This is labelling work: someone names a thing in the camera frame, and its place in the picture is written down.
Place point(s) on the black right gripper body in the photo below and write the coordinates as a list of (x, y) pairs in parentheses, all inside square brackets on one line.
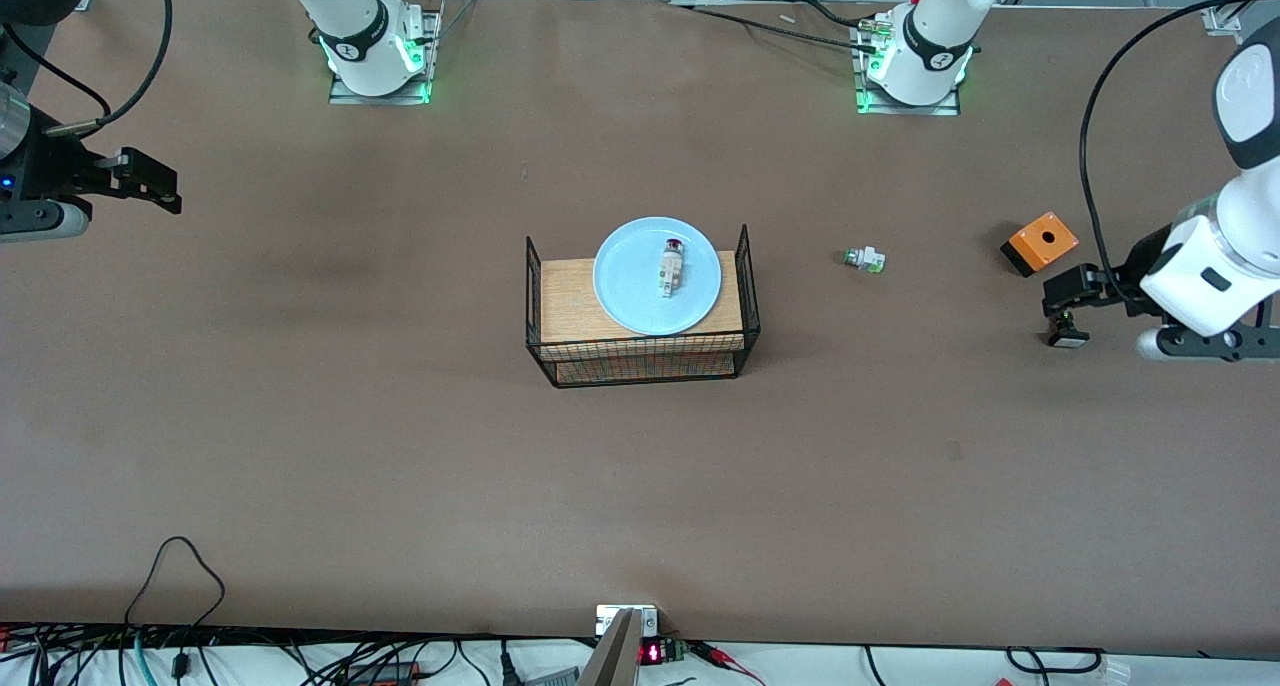
[(52, 169)]

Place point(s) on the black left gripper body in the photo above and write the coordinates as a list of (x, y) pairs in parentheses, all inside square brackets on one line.
[(1128, 278)]

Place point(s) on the red push button switch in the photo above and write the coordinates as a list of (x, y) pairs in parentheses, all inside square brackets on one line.
[(670, 271)]

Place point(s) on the light blue round plate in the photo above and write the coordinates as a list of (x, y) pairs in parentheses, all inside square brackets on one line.
[(630, 286)]

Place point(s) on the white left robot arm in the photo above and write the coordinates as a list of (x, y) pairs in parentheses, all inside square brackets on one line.
[(1210, 266)]

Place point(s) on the black square push button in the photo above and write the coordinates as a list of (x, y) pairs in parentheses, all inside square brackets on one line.
[(1068, 338)]

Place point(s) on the black power adapter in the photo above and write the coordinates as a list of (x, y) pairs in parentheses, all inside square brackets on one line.
[(385, 674)]

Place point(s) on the red digit display module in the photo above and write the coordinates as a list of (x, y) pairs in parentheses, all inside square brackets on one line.
[(653, 653)]

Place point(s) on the orange button enclosure box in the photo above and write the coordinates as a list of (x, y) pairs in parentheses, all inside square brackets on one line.
[(1042, 238)]

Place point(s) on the green push button switch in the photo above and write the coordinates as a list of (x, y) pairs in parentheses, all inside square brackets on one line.
[(864, 259)]

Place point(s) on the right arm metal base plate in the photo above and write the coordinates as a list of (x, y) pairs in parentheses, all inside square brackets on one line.
[(350, 98)]

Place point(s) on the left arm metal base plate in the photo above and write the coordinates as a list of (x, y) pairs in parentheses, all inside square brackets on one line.
[(940, 111)]

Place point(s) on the aluminium frame corner profile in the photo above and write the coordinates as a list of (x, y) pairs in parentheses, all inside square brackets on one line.
[(1222, 18)]

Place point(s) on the white metal mount block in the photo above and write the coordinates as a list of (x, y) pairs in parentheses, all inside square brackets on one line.
[(647, 621)]

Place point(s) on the grey camera mount bar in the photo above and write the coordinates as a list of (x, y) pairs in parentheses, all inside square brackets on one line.
[(615, 656)]

